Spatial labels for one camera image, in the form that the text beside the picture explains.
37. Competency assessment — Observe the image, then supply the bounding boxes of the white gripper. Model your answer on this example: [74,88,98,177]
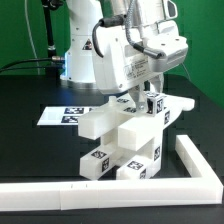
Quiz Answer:
[92,20,180,112]

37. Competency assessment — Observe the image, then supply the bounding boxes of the white chair seat part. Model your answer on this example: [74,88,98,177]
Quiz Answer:
[101,112,164,178]

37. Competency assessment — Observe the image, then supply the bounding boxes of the white chair back part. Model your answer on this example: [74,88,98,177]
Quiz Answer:
[78,91,195,151]

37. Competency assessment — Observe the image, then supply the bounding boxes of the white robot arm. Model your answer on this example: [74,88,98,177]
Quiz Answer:
[61,0,188,112]

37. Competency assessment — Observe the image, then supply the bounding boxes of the braided grey cable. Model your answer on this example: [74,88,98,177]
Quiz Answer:
[124,0,166,60]

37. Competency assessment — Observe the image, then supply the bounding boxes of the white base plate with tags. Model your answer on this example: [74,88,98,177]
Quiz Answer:
[37,106,95,126]

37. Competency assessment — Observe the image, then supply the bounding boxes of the black cable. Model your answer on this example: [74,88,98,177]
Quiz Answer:
[0,57,66,75]

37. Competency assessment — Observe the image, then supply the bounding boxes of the white U-shaped frame obstacle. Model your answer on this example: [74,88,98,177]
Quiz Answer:
[0,135,223,212]

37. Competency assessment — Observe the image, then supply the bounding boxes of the black camera stand pole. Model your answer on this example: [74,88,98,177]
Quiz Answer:
[39,0,64,79]

